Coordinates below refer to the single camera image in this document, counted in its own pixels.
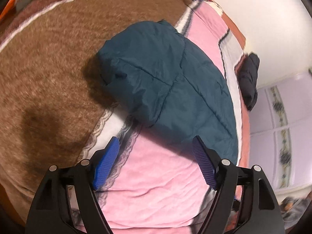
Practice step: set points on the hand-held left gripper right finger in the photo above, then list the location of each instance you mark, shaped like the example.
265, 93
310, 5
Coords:
203, 162

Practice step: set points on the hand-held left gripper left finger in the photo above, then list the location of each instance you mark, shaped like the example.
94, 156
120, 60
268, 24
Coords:
107, 160

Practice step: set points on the teal quilted jacket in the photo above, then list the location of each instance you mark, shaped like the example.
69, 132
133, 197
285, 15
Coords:
170, 82

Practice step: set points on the white wardrobe with ornament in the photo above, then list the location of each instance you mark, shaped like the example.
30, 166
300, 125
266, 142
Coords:
282, 131

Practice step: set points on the black puffer jacket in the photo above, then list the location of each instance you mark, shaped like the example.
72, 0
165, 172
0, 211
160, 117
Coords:
248, 80

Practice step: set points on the striped brown pink blanket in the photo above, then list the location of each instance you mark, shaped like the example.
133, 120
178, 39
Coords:
48, 78

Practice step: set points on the grey orange cloth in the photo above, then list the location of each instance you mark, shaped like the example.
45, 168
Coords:
293, 210

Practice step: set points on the small black flat object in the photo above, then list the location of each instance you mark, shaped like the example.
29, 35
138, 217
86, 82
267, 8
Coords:
25, 2

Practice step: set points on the orange white plastic bag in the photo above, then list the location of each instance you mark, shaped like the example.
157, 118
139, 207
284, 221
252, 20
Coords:
7, 6

